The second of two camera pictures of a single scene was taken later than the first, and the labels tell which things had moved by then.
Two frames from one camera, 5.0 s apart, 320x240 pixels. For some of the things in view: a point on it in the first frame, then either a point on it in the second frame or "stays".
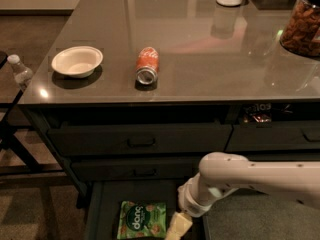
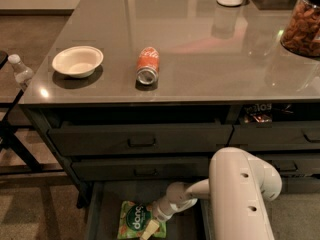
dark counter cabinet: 135,87 stays
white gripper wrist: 190,204 → 160,214
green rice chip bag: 142,219 stays
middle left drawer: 136,169 stays
